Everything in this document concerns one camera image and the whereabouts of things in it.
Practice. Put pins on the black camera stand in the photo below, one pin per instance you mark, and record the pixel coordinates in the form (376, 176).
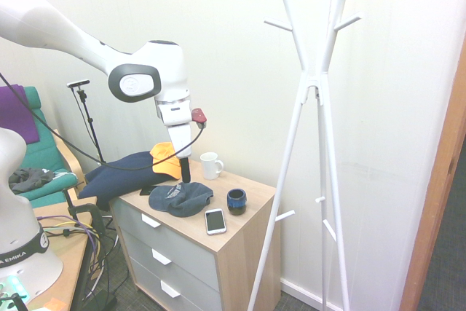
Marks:
(91, 125)

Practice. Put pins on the grey crumpled garment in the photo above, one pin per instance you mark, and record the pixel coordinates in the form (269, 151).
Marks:
(31, 180)

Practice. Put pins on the green cushioned wooden armchair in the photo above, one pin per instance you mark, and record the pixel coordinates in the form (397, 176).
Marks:
(47, 150)

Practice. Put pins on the blue denim cap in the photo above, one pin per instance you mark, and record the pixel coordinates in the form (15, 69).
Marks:
(182, 201)

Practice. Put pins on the navy blue folded garment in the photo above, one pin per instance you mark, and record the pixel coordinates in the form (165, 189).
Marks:
(116, 176)

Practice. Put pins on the orange cap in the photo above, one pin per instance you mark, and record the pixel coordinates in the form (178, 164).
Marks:
(162, 158)

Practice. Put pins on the white ceramic mug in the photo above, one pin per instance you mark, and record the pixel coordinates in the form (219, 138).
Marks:
(209, 167)

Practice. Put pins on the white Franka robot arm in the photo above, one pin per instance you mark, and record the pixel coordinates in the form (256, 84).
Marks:
(36, 19)

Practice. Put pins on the red wrist camera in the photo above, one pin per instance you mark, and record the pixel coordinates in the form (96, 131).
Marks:
(199, 116)

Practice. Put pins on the orange sticky note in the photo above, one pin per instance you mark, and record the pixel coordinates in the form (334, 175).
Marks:
(55, 304)

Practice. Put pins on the white baseboard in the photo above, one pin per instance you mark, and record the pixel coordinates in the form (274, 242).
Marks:
(302, 291)

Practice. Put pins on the black exterior camera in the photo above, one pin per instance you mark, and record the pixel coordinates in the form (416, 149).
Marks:
(78, 83)

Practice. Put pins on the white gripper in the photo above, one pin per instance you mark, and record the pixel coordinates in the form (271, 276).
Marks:
(178, 132)

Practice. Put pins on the blue and black cup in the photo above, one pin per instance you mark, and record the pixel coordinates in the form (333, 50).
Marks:
(236, 203)

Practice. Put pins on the wooden door frame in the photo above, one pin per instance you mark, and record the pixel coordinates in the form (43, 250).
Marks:
(433, 198)

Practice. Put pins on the white smartphone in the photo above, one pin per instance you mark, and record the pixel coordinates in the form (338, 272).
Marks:
(215, 221)

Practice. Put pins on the black table clamp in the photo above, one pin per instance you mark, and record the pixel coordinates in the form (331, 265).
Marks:
(91, 212)

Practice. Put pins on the wooden drawer cabinet grey fronts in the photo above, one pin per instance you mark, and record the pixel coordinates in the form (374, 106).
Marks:
(240, 252)

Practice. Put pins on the white coat rack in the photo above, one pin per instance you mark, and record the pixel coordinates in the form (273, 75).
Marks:
(309, 81)

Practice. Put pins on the black smartphone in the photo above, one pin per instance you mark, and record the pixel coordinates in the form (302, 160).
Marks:
(148, 191)

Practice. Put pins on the purple cloth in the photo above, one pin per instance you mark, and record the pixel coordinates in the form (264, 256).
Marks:
(18, 114)

